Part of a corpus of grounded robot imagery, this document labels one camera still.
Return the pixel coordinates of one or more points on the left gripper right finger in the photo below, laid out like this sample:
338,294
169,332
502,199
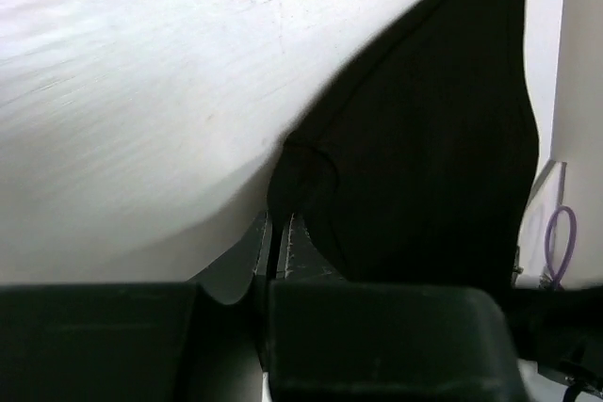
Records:
298,258

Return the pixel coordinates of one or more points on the black skirt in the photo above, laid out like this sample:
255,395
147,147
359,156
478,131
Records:
416,163

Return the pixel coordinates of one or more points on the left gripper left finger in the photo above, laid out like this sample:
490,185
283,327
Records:
241,273

